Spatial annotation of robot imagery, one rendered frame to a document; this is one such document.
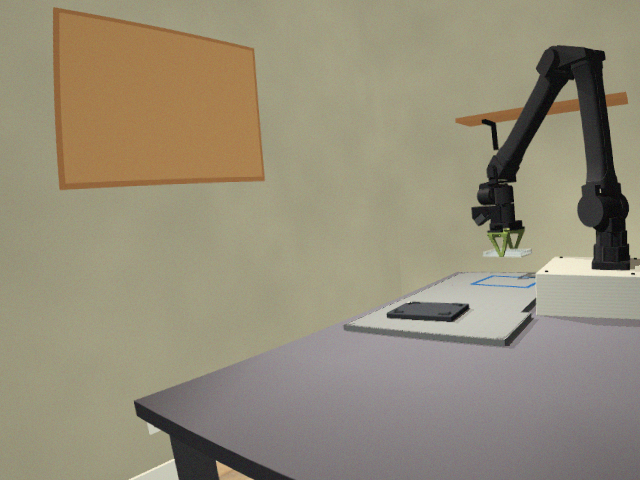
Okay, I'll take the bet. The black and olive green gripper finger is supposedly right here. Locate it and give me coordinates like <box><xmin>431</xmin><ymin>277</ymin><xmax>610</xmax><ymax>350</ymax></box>
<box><xmin>487</xmin><ymin>232</ymin><xmax>510</xmax><ymax>257</ymax></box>
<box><xmin>503</xmin><ymin>228</ymin><xmax>525</xmax><ymax>249</ymax></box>

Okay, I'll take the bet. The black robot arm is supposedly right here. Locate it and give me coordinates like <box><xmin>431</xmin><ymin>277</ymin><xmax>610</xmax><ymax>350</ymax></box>
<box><xmin>477</xmin><ymin>45</ymin><xmax>630</xmax><ymax>270</ymax></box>

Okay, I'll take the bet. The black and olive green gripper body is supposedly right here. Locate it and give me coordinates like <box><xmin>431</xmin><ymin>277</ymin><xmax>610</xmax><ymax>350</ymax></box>
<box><xmin>487</xmin><ymin>203</ymin><xmax>525</xmax><ymax>233</ymax></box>

